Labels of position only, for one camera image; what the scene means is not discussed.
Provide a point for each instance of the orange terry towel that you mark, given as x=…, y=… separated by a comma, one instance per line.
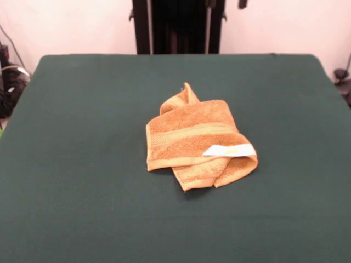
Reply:
x=192, y=128

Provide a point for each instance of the black robot pedestal frame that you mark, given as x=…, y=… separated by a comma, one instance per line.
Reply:
x=178, y=27

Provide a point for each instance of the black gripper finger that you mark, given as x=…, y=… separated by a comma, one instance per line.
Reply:
x=242, y=3
x=211, y=3

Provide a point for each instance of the dark green table cloth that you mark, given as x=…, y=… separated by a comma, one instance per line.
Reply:
x=82, y=164

